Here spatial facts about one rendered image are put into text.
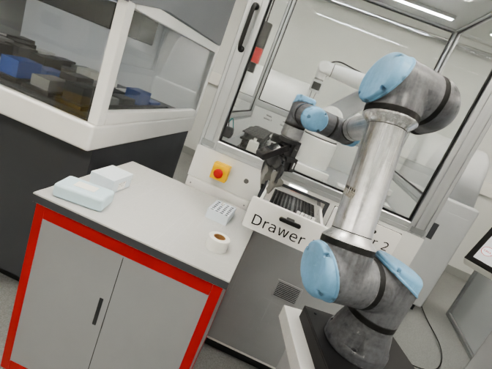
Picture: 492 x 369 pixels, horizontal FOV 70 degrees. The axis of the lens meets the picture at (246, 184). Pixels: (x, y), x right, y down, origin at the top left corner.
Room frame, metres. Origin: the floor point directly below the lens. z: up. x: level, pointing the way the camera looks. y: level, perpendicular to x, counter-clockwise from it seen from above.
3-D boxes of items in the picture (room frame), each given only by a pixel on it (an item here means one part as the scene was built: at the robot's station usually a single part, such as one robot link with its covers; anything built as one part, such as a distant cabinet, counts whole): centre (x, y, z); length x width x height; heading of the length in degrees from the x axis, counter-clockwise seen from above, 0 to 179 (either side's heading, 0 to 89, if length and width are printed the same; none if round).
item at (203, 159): (1.90, -0.29, 0.87); 1.02 x 0.95 x 0.14; 85
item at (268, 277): (1.90, -0.30, 0.40); 1.03 x 0.95 x 0.80; 85
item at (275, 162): (1.25, -0.09, 1.08); 0.09 x 0.08 x 0.12; 133
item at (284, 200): (1.30, -0.20, 0.87); 0.22 x 0.18 x 0.06; 175
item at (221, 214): (1.25, 0.05, 0.78); 0.12 x 0.08 x 0.04; 174
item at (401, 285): (0.73, -0.38, 0.96); 0.13 x 0.12 x 0.14; 108
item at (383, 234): (1.39, -0.52, 0.87); 0.29 x 0.02 x 0.11; 85
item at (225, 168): (1.43, 0.12, 0.88); 0.07 x 0.05 x 0.07; 85
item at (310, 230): (1.10, -0.18, 0.87); 0.29 x 0.02 x 0.11; 85
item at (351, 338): (0.72, -0.38, 0.85); 0.15 x 0.15 x 0.10
